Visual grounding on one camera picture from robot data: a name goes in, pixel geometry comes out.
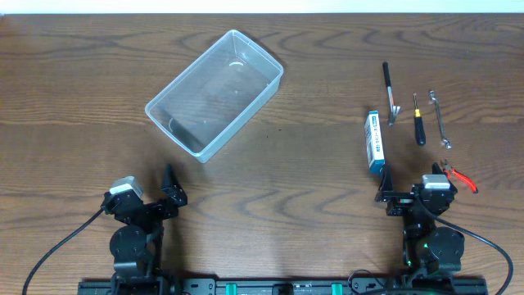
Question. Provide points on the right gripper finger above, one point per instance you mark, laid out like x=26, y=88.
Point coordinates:
x=386, y=184
x=436, y=169

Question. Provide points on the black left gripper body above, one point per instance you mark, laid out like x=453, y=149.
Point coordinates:
x=159, y=213

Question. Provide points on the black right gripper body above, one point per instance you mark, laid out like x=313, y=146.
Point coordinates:
x=399, y=203

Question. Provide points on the white and teal box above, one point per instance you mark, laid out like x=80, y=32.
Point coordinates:
x=373, y=141

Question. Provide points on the small black-handled hammer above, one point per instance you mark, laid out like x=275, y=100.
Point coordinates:
x=394, y=108

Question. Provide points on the clear plastic container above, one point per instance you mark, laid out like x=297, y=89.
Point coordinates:
x=205, y=105

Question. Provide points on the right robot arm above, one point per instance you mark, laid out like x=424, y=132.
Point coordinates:
x=428, y=248

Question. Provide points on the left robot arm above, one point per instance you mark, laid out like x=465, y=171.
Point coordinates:
x=136, y=247

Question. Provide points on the silver wrench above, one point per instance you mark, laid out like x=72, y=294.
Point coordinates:
x=434, y=100

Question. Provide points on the black and yellow screwdriver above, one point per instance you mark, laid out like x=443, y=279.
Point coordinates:
x=419, y=131

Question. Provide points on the red-handled pliers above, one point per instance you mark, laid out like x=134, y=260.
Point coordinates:
x=451, y=172

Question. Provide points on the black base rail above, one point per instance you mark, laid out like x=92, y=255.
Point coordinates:
x=356, y=285

